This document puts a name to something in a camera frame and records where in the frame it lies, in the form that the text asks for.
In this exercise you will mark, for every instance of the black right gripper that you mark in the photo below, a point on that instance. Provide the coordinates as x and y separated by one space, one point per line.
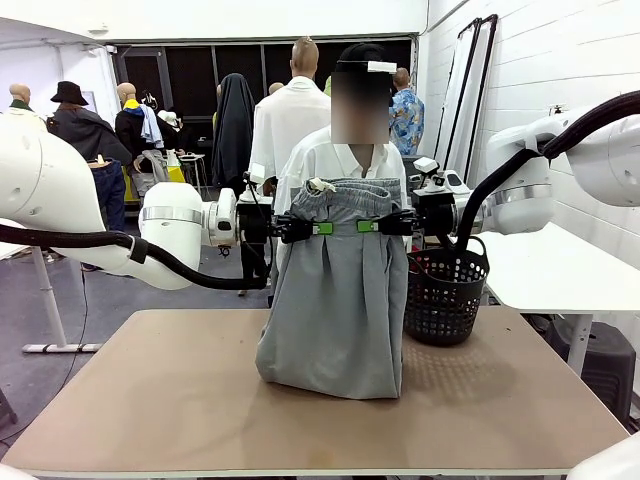
435 215

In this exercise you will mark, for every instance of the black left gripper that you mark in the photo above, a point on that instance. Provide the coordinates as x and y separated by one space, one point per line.
255 222

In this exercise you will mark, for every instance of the grey training pants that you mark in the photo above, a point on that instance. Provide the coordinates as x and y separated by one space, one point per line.
330 310

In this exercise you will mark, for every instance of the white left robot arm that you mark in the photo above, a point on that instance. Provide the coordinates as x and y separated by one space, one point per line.
172 195

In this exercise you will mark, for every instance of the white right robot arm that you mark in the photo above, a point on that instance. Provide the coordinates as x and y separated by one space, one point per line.
515 155

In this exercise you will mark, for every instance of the person in white shirt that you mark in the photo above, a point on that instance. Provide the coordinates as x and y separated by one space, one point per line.
320 160

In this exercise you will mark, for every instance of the dark plastic laundry basket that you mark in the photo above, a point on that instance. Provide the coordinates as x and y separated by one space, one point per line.
450 305

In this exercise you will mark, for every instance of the man in blue floral shirt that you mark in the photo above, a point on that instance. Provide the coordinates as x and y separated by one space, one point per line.
407 125

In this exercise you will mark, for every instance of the mannequin in white shirt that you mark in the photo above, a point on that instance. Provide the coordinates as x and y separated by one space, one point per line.
277 125

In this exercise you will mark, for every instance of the mannequin in black hooded cloak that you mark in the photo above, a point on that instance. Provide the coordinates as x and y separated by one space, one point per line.
232 125

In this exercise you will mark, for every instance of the yellow box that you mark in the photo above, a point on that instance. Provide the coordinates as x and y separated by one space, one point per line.
177 174

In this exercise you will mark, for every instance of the bald mannequin head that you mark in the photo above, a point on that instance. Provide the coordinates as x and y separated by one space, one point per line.
276 89

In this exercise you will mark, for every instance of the white side table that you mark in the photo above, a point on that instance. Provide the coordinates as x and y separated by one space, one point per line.
550 270
50 300

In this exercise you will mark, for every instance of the mannequin legs in blue jeans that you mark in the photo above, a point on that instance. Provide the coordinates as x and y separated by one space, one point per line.
112 200

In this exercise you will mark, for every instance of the mannequin in black yellow jacket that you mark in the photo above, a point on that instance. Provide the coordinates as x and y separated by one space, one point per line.
131 130

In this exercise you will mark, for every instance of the mannequin with black hat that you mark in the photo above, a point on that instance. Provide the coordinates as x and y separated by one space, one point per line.
85 132

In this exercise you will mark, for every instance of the black plastic stool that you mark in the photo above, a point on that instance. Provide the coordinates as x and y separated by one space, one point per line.
610 365

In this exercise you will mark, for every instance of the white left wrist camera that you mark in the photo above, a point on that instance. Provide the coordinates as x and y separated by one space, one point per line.
259 173

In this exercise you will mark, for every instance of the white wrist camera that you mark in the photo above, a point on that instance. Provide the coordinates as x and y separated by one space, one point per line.
426 164
259 173

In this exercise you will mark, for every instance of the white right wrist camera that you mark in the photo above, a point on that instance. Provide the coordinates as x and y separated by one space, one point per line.
426 164

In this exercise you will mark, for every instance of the white panel with black frame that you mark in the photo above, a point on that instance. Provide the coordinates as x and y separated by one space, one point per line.
462 100

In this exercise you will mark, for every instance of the small wall-mounted device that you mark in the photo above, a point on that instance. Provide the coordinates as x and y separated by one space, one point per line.
558 110

